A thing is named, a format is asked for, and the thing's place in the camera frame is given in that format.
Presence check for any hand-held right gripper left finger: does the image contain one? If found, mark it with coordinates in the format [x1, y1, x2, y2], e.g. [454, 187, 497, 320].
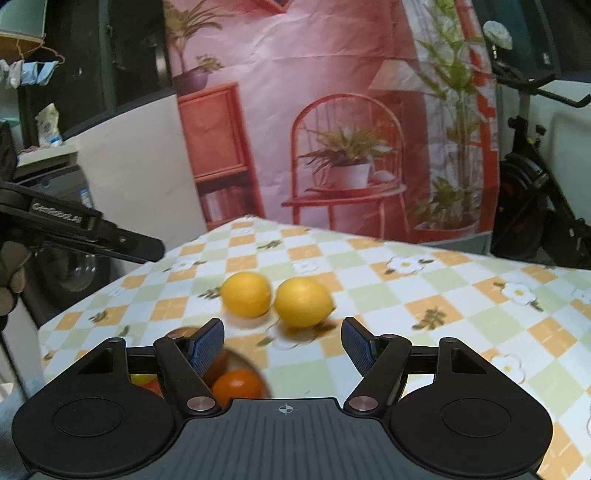
[76, 318, 225, 414]

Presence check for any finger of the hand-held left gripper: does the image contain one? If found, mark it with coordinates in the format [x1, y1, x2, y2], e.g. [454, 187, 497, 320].
[93, 220, 165, 265]

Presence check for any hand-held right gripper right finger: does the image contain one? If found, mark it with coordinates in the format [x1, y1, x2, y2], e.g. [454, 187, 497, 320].
[341, 318, 490, 413]

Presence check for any small orange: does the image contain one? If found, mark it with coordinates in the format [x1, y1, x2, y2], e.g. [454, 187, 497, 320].
[211, 369, 264, 409]

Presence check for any cream plate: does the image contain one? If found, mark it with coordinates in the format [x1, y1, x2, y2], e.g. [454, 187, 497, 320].
[164, 325, 274, 400]

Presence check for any yellow lemon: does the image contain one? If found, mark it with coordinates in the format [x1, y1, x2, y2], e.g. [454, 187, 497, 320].
[221, 271, 273, 319]
[274, 277, 335, 329]

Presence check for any person's left hand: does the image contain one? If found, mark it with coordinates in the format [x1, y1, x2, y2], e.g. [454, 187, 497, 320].
[0, 240, 31, 317]

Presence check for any white counter slab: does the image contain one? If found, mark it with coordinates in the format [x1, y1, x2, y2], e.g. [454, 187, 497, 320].
[16, 143, 81, 178]

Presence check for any grey washing machine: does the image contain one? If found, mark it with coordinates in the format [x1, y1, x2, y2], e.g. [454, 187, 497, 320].
[14, 165, 116, 324]

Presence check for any checkered flower tablecloth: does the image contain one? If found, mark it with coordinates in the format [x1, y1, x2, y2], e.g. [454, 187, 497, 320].
[37, 215, 591, 480]

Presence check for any white detergent bag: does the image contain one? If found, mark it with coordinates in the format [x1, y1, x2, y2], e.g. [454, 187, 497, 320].
[36, 102, 63, 147]

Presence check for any clothes hanger with cloths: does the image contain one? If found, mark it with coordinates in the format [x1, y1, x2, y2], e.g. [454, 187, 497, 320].
[0, 46, 65, 90]

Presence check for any dark window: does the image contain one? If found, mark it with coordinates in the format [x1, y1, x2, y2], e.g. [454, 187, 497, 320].
[44, 0, 174, 134]

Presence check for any pink printed backdrop cloth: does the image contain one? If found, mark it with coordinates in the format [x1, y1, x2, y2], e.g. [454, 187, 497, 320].
[161, 0, 502, 245]

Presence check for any black exercise bike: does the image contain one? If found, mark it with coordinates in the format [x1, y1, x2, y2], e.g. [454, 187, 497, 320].
[485, 44, 591, 271]

